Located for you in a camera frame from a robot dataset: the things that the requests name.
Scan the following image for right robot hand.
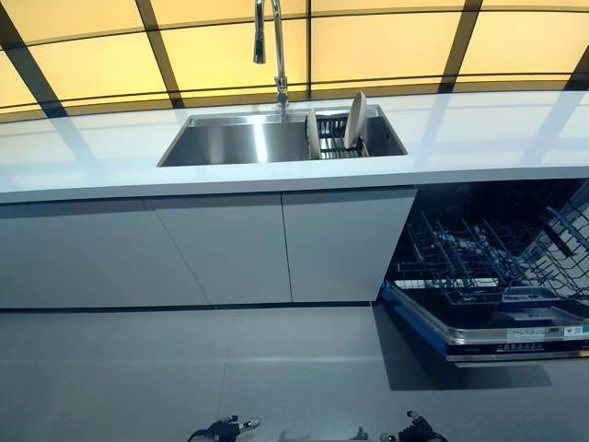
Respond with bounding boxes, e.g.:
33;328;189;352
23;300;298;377
380;411;446;442

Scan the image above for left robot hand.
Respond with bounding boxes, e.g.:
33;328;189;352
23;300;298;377
189;413;262;442

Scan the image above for open dishwasher door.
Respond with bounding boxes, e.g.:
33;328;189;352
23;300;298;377
385;279;589;368

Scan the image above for open dishwasher with racks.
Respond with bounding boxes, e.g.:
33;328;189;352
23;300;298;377
396;180;589;307

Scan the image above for grey cabinet door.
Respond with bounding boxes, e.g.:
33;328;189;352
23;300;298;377
281;186;418;304
154;192;294;306
0;198;211;310

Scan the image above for stainless steel sink basin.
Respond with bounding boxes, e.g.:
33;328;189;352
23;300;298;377
156;104;410;169

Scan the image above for white round plate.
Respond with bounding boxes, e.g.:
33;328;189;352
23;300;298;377
306;109;320;159

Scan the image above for beige round plate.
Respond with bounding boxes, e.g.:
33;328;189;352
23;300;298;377
344;90;368;150

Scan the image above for chrome gooseneck kitchen faucet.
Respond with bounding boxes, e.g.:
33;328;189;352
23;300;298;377
252;0;290;122

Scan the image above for black wire dish rack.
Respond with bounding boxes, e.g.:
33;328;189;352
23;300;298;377
305;110;372;160

